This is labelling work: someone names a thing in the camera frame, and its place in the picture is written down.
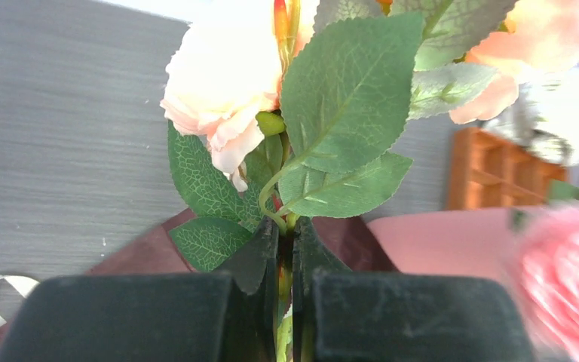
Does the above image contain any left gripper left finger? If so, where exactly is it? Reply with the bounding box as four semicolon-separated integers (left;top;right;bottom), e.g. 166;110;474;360
0;219;279;361

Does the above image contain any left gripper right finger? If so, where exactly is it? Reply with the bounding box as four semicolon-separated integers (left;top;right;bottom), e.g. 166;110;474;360
293;216;536;361

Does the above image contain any red wrapping paper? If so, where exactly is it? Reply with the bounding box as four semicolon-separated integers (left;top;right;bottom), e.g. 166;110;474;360
0;211;394;347

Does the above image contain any peach rose stem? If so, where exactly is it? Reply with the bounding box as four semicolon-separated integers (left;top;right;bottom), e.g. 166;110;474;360
161;1;579;361

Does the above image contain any large pink rose stem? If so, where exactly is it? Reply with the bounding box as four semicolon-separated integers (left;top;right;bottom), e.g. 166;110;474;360
506;179;579;361

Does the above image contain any pink cylindrical vase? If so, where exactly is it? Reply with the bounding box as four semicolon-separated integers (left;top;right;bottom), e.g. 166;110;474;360
368;207;514;283

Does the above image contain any orange compartment tray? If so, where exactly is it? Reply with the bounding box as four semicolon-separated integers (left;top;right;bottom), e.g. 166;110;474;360
445;127;568;210

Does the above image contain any crumpled printed paper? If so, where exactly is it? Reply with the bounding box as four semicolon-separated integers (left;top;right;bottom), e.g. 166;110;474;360
482;67;579;167

